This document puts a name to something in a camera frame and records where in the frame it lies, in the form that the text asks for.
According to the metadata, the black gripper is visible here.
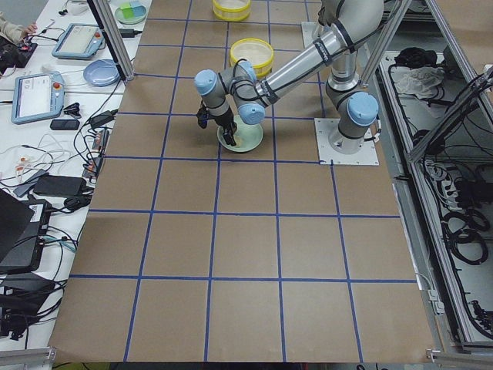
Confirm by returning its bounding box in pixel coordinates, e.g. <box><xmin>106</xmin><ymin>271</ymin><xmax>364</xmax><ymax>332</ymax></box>
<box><xmin>196</xmin><ymin>102</ymin><xmax>235</xmax><ymax>146</ymax></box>

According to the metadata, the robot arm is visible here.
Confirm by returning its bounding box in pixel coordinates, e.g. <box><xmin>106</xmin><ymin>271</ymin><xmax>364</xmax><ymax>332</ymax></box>
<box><xmin>194</xmin><ymin>1</ymin><xmax>384</xmax><ymax>146</ymax></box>

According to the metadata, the mint green plate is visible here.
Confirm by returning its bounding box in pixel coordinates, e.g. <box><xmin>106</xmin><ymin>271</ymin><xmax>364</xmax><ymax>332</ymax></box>
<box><xmin>216</xmin><ymin>115</ymin><xmax>263</xmax><ymax>153</ymax></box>

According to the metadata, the black power adapter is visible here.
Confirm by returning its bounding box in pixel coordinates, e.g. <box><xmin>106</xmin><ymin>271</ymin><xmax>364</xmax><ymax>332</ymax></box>
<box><xmin>119</xmin><ymin>29</ymin><xmax>143</xmax><ymax>38</ymax></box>

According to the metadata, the green bowl with sponges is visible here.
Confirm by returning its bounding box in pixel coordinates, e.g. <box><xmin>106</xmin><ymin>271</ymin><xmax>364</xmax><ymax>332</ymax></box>
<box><xmin>114</xmin><ymin>1</ymin><xmax>148</xmax><ymax>25</ymax></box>

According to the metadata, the far teach pendant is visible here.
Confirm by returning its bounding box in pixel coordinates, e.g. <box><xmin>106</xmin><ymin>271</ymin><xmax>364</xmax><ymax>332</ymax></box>
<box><xmin>52</xmin><ymin>23</ymin><xmax>104</xmax><ymax>60</ymax></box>

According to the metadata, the teach pendant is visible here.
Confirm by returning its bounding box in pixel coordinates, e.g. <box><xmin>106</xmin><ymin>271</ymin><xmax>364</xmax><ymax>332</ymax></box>
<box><xmin>52</xmin><ymin>23</ymin><xmax>104</xmax><ymax>60</ymax></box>
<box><xmin>11</xmin><ymin>72</ymin><xmax>65</xmax><ymax>125</ymax></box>

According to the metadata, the near teach pendant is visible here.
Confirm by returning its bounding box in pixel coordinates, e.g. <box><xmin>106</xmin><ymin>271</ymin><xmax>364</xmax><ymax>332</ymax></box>
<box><xmin>11</xmin><ymin>72</ymin><xmax>65</xmax><ymax>125</ymax></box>

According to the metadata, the white cloth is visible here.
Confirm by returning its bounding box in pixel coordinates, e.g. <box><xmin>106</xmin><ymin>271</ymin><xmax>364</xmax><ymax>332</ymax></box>
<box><xmin>395</xmin><ymin>66</ymin><xmax>445</xmax><ymax>99</ymax></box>

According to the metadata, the black laptop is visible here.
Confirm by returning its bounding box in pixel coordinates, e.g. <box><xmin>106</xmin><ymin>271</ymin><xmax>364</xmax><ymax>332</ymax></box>
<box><xmin>1</xmin><ymin>190</ymin><xmax>51</xmax><ymax>274</ymax></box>

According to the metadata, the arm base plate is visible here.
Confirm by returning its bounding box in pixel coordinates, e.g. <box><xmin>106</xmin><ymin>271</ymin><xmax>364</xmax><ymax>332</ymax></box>
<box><xmin>314</xmin><ymin>118</ymin><xmax>379</xmax><ymax>166</ymax></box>
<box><xmin>301</xmin><ymin>22</ymin><xmax>329</xmax><ymax>49</ymax></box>

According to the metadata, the aluminium frame post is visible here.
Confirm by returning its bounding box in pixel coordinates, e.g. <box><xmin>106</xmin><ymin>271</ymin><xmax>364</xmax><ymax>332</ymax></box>
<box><xmin>87</xmin><ymin>0</ymin><xmax>134</xmax><ymax>83</ymax></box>

